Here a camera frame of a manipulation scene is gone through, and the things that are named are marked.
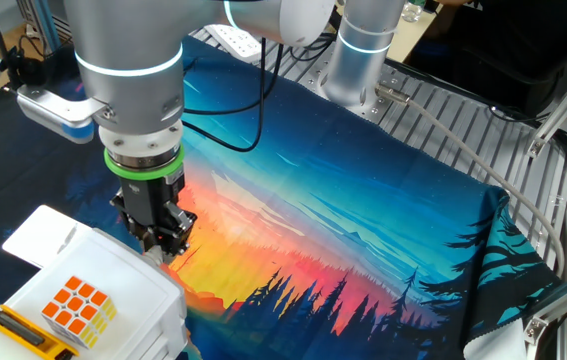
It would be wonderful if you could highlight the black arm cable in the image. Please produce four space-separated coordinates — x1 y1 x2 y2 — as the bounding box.
181 37 284 154

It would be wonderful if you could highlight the beige desk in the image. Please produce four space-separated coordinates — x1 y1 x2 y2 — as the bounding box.
386 7 439 64

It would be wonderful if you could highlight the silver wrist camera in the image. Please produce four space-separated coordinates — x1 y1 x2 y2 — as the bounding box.
15 83 110 145

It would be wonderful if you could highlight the green wrist flange ring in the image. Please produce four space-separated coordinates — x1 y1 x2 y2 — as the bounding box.
103 144 186 182

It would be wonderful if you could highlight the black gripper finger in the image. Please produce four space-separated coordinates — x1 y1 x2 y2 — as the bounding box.
129 218 165 255
161 201 198 257

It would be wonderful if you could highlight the slanted aluminium frame strut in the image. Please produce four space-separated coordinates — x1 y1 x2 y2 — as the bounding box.
526 47 567 159

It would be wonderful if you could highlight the black equipment case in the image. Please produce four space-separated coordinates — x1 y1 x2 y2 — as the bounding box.
405 0 567 119

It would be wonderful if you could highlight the white digital scale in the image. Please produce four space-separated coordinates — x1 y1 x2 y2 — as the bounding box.
1 203 99 269

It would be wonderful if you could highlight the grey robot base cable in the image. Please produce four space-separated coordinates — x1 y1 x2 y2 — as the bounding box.
375 82 567 279

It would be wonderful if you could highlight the Rubik's cube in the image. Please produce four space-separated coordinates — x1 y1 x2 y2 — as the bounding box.
40 274 118 350

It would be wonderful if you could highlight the white plastic drawer cabinet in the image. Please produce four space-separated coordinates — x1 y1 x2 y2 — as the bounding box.
0 227 189 360

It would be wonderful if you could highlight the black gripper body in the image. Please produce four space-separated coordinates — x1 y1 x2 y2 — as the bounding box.
109 174 187 232

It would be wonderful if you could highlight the clear plastic bottle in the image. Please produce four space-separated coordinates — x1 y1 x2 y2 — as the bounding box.
401 0 425 24

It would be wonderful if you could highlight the yellow black tool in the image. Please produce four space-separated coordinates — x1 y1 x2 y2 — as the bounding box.
0 304 80 360

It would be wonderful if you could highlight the white drawer with white handle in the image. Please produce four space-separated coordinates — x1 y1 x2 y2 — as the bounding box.
141 247 190 351

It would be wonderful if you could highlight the aluminium frame beam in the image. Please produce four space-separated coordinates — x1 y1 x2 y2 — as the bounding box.
15 0 72 51

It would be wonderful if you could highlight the sunset forest print tablecloth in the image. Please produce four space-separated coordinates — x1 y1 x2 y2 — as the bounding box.
0 37 564 360

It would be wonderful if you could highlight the white power strip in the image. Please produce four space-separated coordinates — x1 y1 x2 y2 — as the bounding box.
204 23 264 64

